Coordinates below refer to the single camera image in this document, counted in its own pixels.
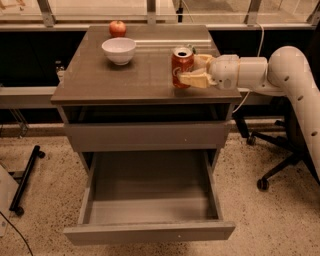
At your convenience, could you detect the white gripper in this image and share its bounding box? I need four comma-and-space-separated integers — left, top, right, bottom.
177, 54, 240, 90

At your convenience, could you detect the red coke can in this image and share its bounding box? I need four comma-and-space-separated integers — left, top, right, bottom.
171, 47, 194, 89

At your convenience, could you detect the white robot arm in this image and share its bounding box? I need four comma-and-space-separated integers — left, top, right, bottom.
172, 46, 320, 176

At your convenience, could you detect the closed grey top drawer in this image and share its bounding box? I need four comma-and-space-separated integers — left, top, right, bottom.
64, 122, 229, 152

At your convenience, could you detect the grey drawer cabinet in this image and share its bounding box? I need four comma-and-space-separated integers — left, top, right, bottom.
51, 25, 240, 170

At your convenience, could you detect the open grey middle drawer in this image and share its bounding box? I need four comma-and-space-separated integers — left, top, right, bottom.
64, 150, 235, 245

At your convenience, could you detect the white ceramic bowl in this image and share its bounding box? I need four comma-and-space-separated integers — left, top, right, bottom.
101, 37, 136, 65

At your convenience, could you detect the red apple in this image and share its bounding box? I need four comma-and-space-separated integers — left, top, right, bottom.
109, 21, 126, 37

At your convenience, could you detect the black office chair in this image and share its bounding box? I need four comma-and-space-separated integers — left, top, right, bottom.
233, 28, 320, 191

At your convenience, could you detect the black wheeled stand base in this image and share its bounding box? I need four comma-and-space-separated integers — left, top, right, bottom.
9, 145, 45, 216

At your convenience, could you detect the white hanging cable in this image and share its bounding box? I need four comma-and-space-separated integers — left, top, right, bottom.
231, 23, 266, 115

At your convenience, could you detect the black floor cable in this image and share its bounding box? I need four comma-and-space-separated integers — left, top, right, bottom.
0, 211, 35, 256

